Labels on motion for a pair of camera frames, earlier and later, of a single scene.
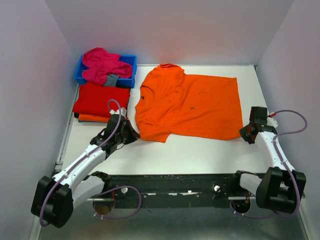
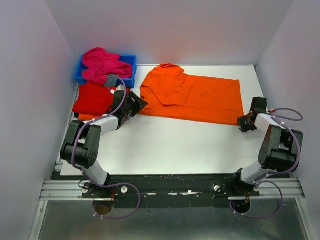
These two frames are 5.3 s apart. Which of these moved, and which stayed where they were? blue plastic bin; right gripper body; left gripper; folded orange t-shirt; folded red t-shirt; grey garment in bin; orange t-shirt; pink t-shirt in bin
Moved: right gripper body; orange t-shirt; left gripper
Stayed: folded red t-shirt; grey garment in bin; blue plastic bin; pink t-shirt in bin; folded orange t-shirt
